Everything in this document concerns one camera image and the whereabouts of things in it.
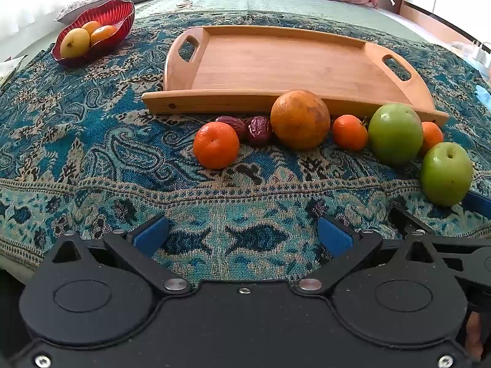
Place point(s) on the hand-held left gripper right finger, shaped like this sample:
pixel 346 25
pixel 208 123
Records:
pixel 333 237

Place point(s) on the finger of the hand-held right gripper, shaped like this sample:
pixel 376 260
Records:
pixel 477 203
pixel 406 216

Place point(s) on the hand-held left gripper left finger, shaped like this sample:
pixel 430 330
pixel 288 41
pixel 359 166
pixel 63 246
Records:
pixel 151 234

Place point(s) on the green apple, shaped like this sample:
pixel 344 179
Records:
pixel 395 134
pixel 446 174

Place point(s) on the mandarin orange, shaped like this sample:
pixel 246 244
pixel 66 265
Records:
pixel 349 132
pixel 216 145
pixel 432 136

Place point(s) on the large orange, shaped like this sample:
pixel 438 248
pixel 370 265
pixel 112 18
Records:
pixel 300 120

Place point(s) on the red date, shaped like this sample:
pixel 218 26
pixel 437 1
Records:
pixel 260 130
pixel 232 124

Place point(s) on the wooden tray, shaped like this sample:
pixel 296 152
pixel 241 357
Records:
pixel 287 65

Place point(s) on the person's right hand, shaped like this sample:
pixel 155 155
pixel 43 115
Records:
pixel 475 333

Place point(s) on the blue cloth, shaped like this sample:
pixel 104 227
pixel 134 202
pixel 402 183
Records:
pixel 483 96

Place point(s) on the blue paisley blanket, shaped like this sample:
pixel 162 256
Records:
pixel 96 142

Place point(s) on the white charger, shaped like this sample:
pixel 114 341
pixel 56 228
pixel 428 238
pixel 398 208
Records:
pixel 479 50

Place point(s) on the small orange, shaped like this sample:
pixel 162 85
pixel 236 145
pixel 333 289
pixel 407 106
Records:
pixel 102 33
pixel 92 27

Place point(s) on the white cloth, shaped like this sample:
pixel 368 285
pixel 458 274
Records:
pixel 9 69

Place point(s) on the red glass bowl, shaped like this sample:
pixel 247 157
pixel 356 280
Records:
pixel 115 15

